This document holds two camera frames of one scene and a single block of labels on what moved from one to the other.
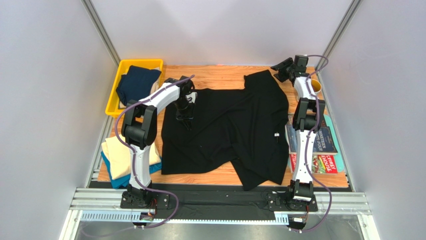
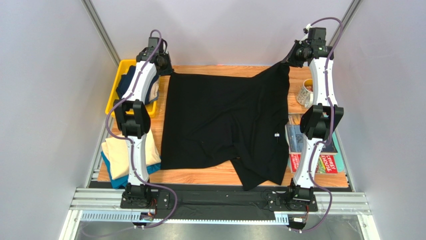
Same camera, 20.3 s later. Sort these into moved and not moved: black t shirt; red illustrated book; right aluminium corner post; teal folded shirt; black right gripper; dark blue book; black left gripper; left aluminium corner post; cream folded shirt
Moved: black left gripper; black t shirt; black right gripper
Not moved: dark blue book; teal folded shirt; red illustrated book; right aluminium corner post; cream folded shirt; left aluminium corner post
